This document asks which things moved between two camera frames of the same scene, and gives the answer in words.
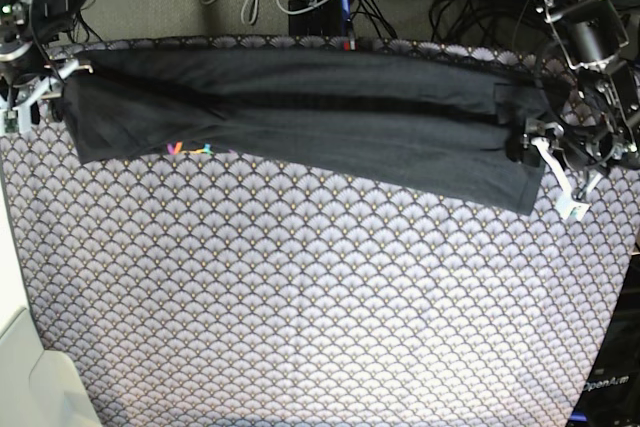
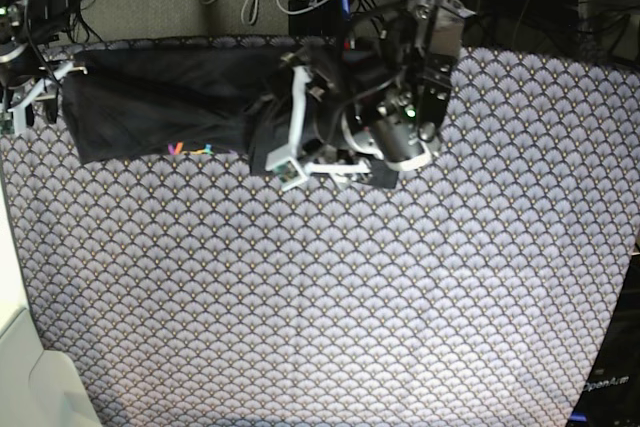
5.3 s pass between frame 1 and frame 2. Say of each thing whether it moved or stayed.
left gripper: moved
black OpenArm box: stayed
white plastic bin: stayed
